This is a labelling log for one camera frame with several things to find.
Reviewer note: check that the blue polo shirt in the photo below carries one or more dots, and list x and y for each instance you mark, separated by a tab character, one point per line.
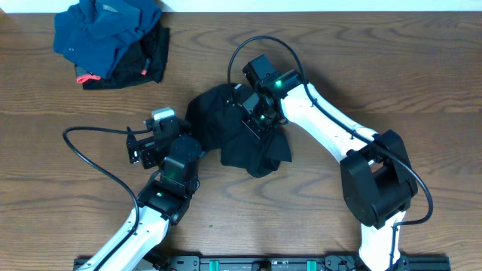
96	34

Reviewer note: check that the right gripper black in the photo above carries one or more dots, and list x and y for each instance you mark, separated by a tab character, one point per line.
260	132

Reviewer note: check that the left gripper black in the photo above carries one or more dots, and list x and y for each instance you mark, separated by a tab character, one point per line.
144	148

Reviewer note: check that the black t-shirt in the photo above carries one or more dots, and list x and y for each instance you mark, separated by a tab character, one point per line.
216	122

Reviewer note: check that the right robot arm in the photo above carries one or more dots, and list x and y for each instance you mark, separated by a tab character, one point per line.
377	179

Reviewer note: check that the black folded garment red trim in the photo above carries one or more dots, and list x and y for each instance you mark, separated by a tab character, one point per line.
145	61

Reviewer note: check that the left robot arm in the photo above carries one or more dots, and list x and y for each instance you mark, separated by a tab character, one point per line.
162	202

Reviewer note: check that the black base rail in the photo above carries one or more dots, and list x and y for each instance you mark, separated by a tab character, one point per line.
330	262

